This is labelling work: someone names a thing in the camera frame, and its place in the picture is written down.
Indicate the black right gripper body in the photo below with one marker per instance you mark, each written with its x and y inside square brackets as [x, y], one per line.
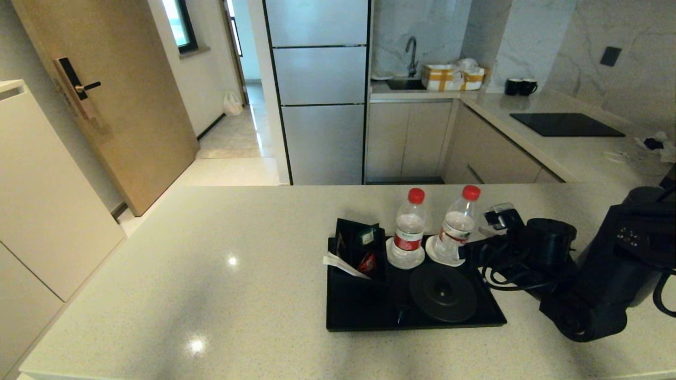
[501, 253]

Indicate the clear water bottle red cap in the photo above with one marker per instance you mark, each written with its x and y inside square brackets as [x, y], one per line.
[454, 224]
[407, 232]

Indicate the black electric kettle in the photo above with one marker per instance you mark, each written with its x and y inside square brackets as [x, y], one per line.
[641, 194]

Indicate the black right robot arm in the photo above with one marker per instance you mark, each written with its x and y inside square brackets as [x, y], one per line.
[597, 311]

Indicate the black round kettle base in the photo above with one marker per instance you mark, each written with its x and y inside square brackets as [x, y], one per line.
[443, 293]

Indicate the green tea packet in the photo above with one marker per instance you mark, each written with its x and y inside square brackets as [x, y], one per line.
[367, 235]

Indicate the round white coaster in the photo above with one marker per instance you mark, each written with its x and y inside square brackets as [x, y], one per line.
[393, 261]
[430, 256]

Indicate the beige counter base cabinet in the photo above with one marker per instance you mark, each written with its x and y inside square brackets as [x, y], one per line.
[496, 158]

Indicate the red sachet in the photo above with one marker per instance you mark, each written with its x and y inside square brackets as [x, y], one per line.
[367, 263]

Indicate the black induction cooktop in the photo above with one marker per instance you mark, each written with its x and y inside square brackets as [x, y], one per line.
[566, 124]

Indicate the beige sink base cabinet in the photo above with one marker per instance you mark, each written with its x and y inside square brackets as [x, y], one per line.
[406, 140]

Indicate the black rectangular tray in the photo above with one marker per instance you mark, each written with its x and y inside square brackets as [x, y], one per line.
[359, 309]

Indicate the black organizer box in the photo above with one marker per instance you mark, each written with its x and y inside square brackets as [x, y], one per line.
[348, 237]

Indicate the black mug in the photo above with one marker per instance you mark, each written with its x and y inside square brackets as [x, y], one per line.
[512, 87]
[529, 87]

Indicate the cardboard box yellow tape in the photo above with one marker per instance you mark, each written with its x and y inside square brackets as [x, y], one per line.
[449, 78]

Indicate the small black gadget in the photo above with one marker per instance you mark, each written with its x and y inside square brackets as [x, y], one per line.
[655, 143]

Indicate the steel sink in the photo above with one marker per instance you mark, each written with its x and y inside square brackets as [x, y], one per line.
[405, 83]

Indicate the white crumpled cloth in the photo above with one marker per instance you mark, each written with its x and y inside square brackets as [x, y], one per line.
[669, 152]

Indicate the silver refrigerator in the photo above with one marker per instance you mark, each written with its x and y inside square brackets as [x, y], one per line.
[322, 132]

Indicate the dark kitchen faucet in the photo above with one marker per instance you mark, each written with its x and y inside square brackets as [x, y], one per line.
[412, 54]

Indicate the white plastic bag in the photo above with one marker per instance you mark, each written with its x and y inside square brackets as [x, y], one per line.
[232, 104]

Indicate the dark framed window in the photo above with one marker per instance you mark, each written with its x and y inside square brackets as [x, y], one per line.
[185, 24]

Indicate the wooden door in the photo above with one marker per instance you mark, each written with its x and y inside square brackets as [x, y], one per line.
[132, 105]

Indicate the white tall cabinet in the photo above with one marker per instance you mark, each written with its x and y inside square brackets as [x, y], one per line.
[42, 211]

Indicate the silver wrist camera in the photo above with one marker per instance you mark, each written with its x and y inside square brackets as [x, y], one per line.
[499, 215]

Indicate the black wall socket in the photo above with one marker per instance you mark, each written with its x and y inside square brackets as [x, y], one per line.
[610, 56]

